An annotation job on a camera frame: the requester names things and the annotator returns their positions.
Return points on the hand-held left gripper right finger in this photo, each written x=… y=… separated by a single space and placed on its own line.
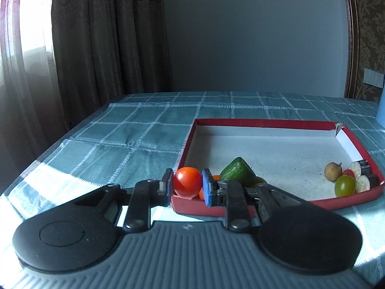
x=207 y=186

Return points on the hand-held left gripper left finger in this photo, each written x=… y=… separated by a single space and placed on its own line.
x=170 y=186

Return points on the red cherry tomato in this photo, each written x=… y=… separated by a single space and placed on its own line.
x=349 y=173
x=188 y=182

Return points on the green cucumber piece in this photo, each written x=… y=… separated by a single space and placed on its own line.
x=237 y=171

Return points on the large green tomato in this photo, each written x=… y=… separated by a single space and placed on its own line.
x=257 y=181

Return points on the red cardboard box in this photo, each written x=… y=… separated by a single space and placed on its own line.
x=270 y=156

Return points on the brown longan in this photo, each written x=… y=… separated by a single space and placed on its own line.
x=332 y=171

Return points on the small green tomato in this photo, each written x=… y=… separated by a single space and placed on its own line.
x=345 y=185

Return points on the eggplant slice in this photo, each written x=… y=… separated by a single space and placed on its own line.
x=359 y=168
x=365 y=183

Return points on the orange tangerine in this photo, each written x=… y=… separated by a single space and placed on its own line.
x=201 y=194

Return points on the teal plaid tablecloth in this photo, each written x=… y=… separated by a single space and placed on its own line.
x=135 y=132

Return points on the brown patterned curtain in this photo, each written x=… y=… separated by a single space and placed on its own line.
x=111 y=36

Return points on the sheer white curtain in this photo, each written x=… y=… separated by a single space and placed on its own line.
x=24 y=81

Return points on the light blue container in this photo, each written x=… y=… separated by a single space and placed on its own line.
x=382 y=108

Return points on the white wall switch panel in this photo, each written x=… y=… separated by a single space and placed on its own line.
x=373 y=77

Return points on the dark wooden wall trim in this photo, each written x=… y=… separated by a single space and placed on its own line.
x=352 y=36

